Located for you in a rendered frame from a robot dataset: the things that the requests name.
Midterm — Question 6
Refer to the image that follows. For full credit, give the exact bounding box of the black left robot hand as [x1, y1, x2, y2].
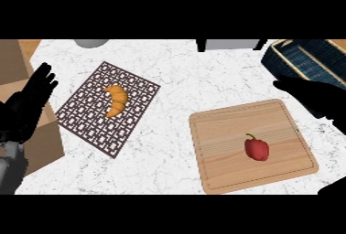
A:
[0, 62, 59, 144]

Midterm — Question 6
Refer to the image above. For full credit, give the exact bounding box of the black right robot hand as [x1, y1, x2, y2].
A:
[272, 74, 346, 135]

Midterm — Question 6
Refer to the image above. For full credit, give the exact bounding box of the dark blue wicker basket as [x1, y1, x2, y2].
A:
[258, 39, 346, 91]

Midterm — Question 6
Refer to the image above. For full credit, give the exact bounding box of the red bell pepper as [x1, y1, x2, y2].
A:
[244, 133, 272, 162]

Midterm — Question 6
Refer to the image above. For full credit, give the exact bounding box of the wooden cutting board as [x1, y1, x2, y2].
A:
[187, 98, 320, 195]

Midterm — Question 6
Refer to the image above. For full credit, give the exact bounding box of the brown patterned placemat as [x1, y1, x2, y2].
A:
[54, 60, 162, 160]

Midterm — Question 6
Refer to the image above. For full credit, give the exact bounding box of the golden croissant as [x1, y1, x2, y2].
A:
[102, 84, 130, 119]

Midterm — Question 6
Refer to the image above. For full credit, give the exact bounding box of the grey round object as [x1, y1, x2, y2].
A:
[72, 39, 110, 49]

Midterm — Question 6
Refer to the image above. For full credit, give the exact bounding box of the grey and black appliance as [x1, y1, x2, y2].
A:
[195, 39, 269, 53]

